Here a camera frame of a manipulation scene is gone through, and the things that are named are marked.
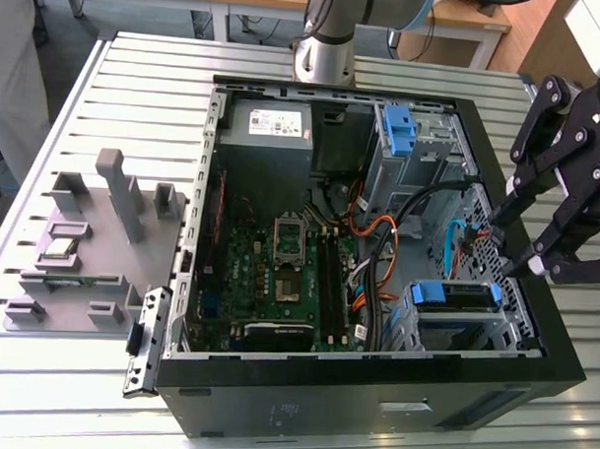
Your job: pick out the wooden cabinet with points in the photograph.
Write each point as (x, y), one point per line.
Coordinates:
(543, 46)

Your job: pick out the hard disk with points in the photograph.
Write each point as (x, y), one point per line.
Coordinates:
(428, 294)

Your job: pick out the wooden desk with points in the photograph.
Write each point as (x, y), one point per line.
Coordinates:
(475, 19)

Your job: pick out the black PC case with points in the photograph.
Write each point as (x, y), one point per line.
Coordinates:
(323, 407)

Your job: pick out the green RAM stick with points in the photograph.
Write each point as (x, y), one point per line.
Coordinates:
(64, 280)

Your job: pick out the black graphics card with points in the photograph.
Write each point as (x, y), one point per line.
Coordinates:
(276, 332)

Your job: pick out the metal expansion slot bracket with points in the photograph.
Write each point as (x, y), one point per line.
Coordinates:
(150, 337)

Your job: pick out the green motherboard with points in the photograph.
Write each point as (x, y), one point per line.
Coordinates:
(244, 262)

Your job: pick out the tall metal disk bay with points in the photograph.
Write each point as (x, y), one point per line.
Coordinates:
(430, 155)

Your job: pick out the silver CPU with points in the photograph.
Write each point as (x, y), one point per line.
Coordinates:
(58, 247)

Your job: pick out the person in white coat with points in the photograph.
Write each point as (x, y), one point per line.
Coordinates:
(14, 76)

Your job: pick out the blue plastic drive carrier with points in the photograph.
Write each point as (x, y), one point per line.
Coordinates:
(397, 134)

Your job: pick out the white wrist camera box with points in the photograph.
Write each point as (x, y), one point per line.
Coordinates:
(593, 23)

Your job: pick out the grey power supply unit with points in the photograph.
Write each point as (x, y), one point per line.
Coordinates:
(262, 184)

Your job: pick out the black RAM slot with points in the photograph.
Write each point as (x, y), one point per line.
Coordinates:
(325, 284)
(338, 285)

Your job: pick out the grey parts rack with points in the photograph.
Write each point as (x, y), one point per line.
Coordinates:
(106, 272)

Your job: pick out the grey table corner cap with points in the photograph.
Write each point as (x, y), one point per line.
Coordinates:
(526, 79)
(107, 34)

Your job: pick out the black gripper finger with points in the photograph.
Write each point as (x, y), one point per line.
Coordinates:
(533, 124)
(570, 214)

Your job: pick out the low metal disk bay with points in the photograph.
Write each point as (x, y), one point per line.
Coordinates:
(459, 316)

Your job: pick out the CPU socket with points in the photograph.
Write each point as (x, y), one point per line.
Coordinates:
(288, 285)

